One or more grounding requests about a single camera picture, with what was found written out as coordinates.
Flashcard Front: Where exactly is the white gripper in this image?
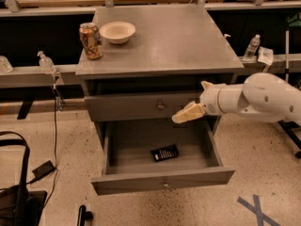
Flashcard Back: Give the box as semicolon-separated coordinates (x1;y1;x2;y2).
172;81;225;123

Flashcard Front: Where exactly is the closed top drawer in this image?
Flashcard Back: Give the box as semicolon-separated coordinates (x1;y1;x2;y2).
85;90;200;121

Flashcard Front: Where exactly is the black power cable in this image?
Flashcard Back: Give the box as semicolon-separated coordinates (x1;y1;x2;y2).
26;84;61;209

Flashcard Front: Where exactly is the black power adapter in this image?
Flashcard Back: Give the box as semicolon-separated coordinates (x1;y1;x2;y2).
32;160;55;179

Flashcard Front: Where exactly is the white ceramic bowl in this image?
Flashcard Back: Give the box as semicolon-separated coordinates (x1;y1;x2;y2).
100;22;135;44

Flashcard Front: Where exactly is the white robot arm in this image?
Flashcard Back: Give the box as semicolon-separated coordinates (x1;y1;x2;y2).
172;73;301;125

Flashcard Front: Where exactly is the orange patterned soda can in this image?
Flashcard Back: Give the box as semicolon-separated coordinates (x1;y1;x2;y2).
79;23;102;59

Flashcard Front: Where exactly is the white packet on rail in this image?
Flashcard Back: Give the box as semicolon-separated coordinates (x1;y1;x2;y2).
258;46;274;73

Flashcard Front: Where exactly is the blue tape cross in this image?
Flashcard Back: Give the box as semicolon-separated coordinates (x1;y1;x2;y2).
237;195;280;226

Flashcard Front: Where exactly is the clear hand sanitizer bottle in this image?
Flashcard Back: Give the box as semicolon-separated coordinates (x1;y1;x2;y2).
37;51;56;74

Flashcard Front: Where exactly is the black handle on floor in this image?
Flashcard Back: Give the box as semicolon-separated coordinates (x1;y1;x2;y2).
77;205;93;226

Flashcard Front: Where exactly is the open middle drawer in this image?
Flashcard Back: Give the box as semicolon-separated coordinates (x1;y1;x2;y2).
92;119;234;195

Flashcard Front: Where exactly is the clear plastic water bottle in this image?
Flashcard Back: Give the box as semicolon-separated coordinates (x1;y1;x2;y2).
243;35;261;61

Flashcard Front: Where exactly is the clear dome lid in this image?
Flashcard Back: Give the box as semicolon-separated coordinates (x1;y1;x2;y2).
0;56;13;73

